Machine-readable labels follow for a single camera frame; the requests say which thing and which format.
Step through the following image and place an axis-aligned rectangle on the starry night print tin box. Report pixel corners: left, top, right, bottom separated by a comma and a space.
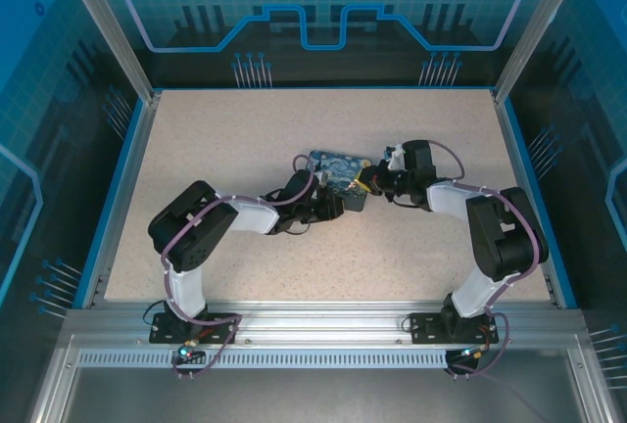
307, 148, 374, 199

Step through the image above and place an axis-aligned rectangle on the blue table edge strip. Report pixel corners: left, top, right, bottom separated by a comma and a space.
503, 98, 580, 309
72, 98, 148, 309

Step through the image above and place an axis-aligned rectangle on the metal lower tray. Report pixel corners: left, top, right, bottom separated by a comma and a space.
28, 334, 606, 423

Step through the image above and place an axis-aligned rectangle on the small lit connector board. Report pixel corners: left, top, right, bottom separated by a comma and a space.
178, 339, 205, 363
459, 344, 491, 361

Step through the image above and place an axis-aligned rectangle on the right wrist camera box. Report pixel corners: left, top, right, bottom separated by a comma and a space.
381, 141, 408, 172

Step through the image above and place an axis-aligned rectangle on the aluminium side rail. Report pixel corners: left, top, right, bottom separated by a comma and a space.
80, 92, 163, 309
493, 92, 564, 309

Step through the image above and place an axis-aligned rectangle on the long aluminium mounting rail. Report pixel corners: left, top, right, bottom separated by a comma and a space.
63, 301, 587, 349

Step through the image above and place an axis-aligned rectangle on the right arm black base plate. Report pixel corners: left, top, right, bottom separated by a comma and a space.
409, 312, 501, 345

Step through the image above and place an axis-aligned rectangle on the slotted grey cable duct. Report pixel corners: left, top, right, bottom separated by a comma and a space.
76, 350, 451, 368

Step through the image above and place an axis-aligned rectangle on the aluminium frame post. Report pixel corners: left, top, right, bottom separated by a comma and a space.
492, 0, 592, 104
54, 0, 164, 104

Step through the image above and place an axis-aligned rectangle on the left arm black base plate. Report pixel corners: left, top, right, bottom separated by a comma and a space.
149, 311, 240, 345

